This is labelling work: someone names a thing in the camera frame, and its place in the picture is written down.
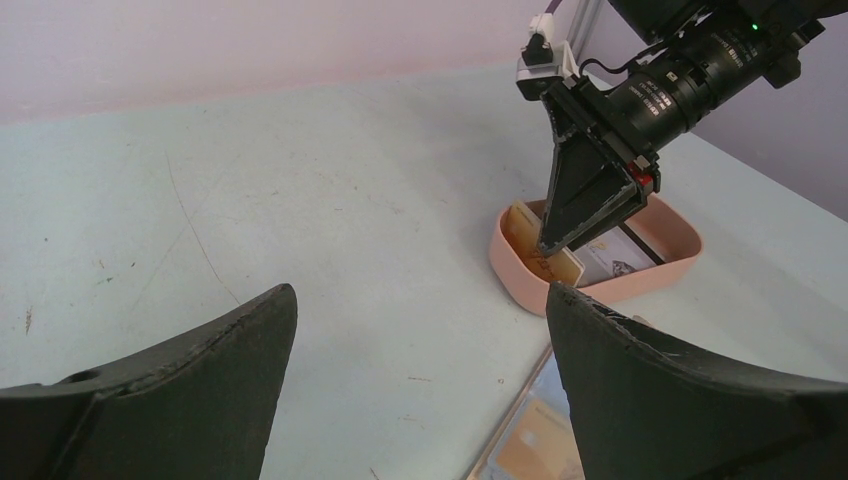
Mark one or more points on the gold VIP card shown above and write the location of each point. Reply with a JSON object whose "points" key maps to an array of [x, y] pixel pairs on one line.
{"points": [[539, 444]]}

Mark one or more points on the pink oval card tray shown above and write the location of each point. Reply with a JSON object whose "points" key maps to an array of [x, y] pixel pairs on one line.
{"points": [[663, 228]]}

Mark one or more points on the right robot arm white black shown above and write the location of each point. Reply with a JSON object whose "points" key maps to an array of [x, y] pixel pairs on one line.
{"points": [[697, 55]]}

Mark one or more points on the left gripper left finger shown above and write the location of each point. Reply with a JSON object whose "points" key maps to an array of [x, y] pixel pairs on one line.
{"points": [[200, 405]]}

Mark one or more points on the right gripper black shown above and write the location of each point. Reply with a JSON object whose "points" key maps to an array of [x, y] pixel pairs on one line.
{"points": [[603, 166]]}

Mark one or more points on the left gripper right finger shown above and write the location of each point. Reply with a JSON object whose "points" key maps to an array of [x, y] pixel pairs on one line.
{"points": [[647, 405]]}

